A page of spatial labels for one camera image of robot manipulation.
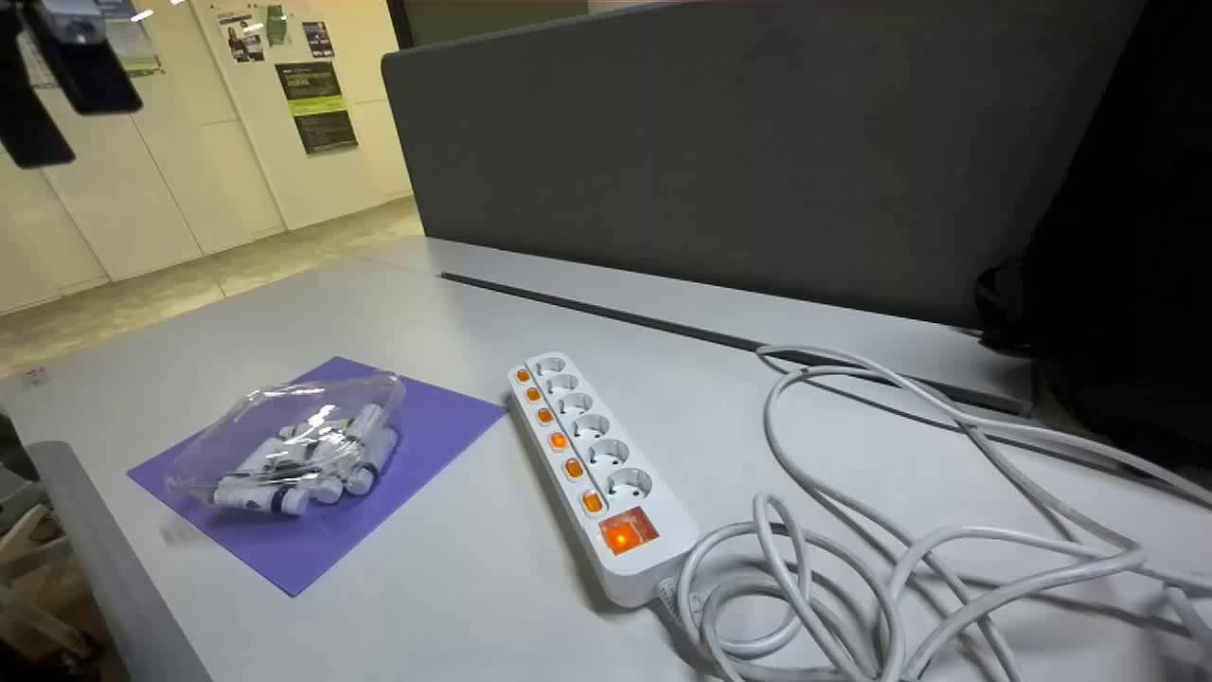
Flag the white power strip orange switches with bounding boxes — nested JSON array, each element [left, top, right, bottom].
[[503, 348, 700, 615]]

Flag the pale green paper sheet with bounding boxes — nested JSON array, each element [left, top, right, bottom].
[[97, 0, 167, 80]]

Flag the small photo poster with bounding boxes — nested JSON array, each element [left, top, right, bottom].
[[215, 8, 267, 68]]

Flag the small green paper note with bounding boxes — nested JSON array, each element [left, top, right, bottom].
[[258, 0, 291, 48]]

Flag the green black poster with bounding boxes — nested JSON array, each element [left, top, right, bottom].
[[271, 61, 347, 120]]

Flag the small dark picture poster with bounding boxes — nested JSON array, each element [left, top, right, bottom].
[[298, 14, 342, 61]]

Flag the dark poster with text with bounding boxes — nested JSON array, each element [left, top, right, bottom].
[[294, 111, 364, 161]]

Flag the clear bag of white parts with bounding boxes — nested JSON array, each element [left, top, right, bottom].
[[164, 367, 407, 524]]

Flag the wooden furniture clutter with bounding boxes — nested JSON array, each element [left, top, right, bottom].
[[0, 415, 106, 682]]

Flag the purple cloth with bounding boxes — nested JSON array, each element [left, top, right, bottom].
[[123, 353, 508, 603]]

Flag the grey desk partition panel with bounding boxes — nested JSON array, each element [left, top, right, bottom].
[[377, 0, 1147, 330]]

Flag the white wall cabinets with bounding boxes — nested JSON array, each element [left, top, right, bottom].
[[0, 0, 415, 317]]

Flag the white power cord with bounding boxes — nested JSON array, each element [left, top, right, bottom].
[[675, 340, 1212, 682]]

